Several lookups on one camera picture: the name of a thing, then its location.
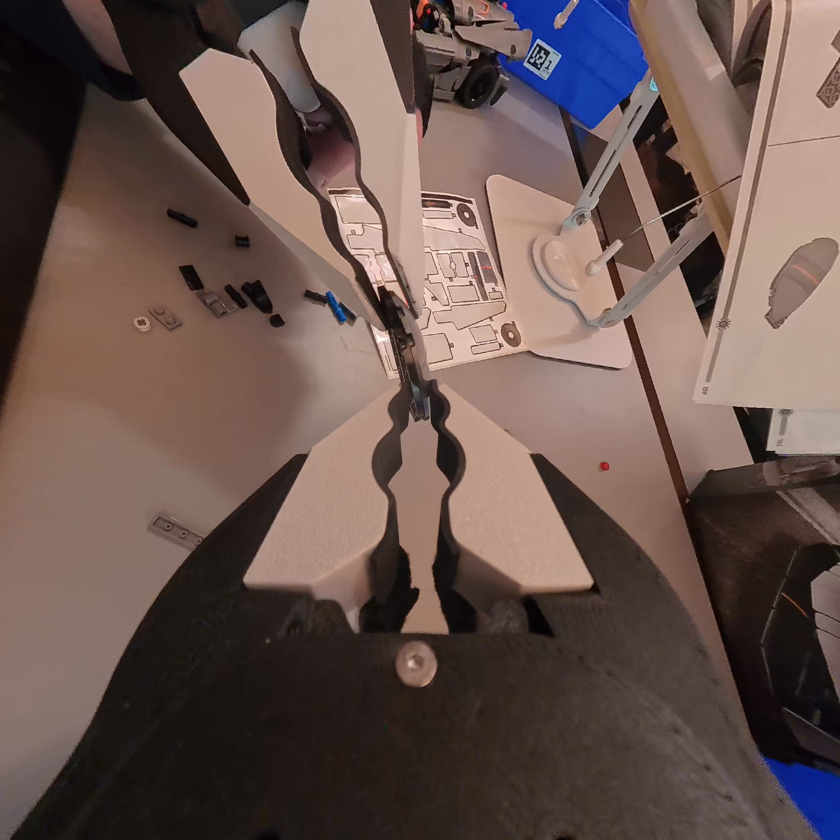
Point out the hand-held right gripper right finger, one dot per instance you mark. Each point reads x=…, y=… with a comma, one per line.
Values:
x=512, y=525

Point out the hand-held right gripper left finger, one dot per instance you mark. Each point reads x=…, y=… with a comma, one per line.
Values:
x=321, y=525

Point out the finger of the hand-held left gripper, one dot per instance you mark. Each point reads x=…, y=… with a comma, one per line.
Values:
x=243, y=131
x=367, y=98

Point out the black plate lego assembly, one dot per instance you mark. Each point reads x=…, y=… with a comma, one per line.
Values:
x=410, y=367

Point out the lego sticker sheet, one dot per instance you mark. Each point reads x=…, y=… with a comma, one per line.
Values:
x=459, y=308

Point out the person's left forearm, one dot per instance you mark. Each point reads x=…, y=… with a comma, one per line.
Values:
x=98, y=26

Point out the grey lego vehicle model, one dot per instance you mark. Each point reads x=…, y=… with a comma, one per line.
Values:
x=459, y=52

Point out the black lego pin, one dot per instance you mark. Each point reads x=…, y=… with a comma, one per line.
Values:
x=236, y=295
x=257, y=295
x=182, y=218

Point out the grey grooved lego plate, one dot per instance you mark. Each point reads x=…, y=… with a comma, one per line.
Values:
x=174, y=530

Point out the grey lego clip piece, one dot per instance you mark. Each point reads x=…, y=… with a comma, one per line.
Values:
x=216, y=303

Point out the blue lego pin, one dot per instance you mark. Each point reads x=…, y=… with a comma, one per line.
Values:
x=336, y=307

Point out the black lego box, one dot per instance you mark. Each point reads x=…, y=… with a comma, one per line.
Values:
x=754, y=590

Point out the lego instruction booklet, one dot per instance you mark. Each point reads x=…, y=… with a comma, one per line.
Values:
x=787, y=197

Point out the white book stand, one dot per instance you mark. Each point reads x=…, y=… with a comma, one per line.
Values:
x=518, y=216

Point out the small grey two-stud plate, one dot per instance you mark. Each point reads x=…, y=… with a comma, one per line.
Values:
x=166, y=318

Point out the blue plastic bin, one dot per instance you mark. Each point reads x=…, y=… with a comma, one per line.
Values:
x=590, y=79

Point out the black perforated pad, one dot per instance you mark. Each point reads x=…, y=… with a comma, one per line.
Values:
x=33, y=229

